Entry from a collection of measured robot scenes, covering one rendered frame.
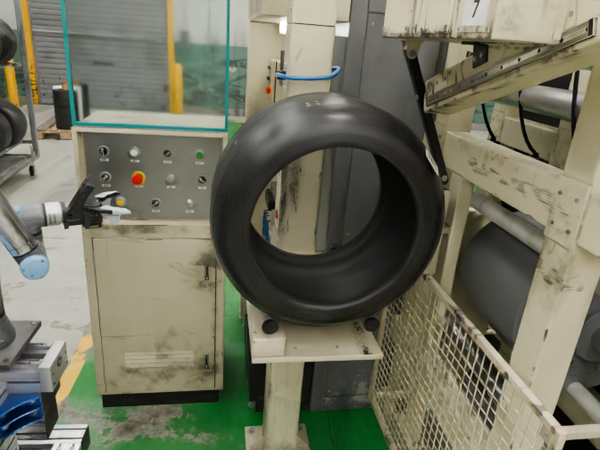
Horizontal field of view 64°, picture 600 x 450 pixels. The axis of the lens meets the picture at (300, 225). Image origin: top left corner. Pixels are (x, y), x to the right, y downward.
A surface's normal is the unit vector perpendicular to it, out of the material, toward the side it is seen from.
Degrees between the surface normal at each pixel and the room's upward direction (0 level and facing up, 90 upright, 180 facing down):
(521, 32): 90
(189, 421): 0
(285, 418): 90
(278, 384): 90
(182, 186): 90
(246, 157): 63
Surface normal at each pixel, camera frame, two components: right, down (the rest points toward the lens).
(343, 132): 0.15, 0.19
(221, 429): 0.07, -0.93
